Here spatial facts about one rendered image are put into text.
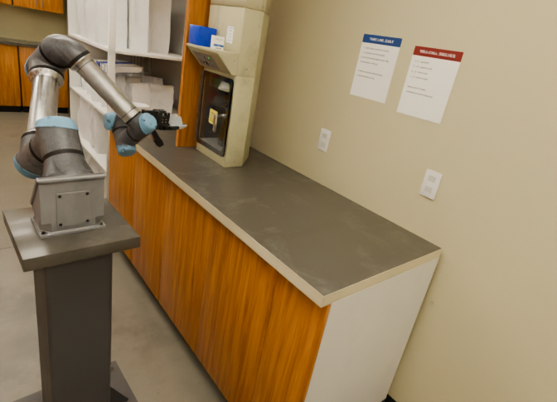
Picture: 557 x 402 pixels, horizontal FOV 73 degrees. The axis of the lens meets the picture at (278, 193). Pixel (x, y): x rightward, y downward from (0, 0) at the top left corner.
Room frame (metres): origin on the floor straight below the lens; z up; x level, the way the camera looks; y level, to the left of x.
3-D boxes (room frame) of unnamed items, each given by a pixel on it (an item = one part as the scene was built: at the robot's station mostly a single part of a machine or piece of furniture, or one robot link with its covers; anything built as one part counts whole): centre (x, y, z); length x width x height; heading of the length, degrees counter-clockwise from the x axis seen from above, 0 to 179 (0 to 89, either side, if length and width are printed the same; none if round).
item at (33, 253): (1.06, 0.64, 0.92); 0.32 x 0.32 x 0.04; 45
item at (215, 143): (2.00, 0.42, 1.19); 0.30 x 0.01 x 0.40; 43
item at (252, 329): (1.92, 0.25, 0.45); 2.05 x 0.67 x 0.90; 43
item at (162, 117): (1.68, 0.61, 1.17); 0.12 x 0.08 x 0.09; 133
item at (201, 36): (2.04, 0.52, 1.56); 0.10 x 0.10 x 0.09; 43
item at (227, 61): (1.96, 0.46, 1.46); 0.32 x 0.11 x 0.10; 43
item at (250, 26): (2.09, 0.32, 1.33); 0.32 x 0.25 x 0.77; 43
